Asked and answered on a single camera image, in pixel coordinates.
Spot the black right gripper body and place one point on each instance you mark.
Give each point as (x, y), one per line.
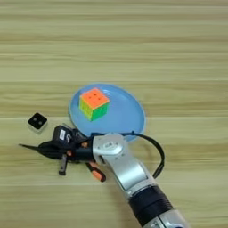
(80, 151)

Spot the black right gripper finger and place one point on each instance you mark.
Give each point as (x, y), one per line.
(52, 153)
(53, 145)

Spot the small black box white label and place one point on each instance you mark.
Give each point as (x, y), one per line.
(62, 135)

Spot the blue round plate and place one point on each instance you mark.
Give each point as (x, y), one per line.
(124, 115)

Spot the orange black needle-nose pliers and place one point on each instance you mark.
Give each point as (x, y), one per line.
(98, 173)

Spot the colourful puzzle cube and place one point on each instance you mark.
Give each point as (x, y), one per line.
(94, 98)

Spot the small black white cube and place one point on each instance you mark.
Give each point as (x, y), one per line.
(37, 121)

